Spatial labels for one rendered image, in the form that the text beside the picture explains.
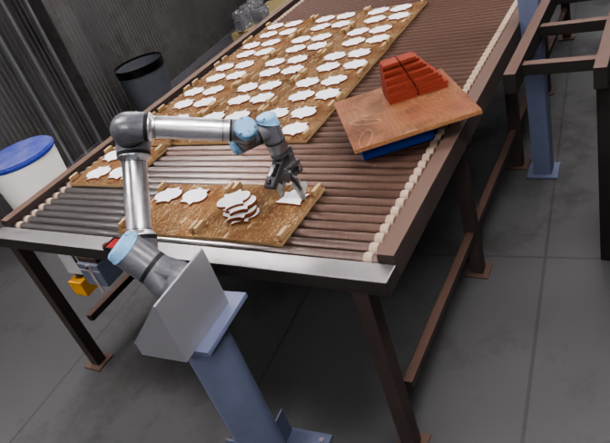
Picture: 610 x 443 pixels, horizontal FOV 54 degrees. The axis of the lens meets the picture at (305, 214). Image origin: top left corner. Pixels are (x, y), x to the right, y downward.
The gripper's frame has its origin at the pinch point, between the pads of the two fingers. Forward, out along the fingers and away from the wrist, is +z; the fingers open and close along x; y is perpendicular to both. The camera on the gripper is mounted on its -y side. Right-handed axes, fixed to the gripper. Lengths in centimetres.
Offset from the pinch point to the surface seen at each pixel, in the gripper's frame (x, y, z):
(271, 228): -1.8, -17.2, 0.5
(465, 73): -28, 111, 5
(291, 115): 45, 66, 2
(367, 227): -36.4, -7.9, 2.5
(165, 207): 59, -14, 1
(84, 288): 99, -46, 27
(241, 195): 16.7, -8.8, -6.3
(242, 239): 6.1, -25.3, 0.3
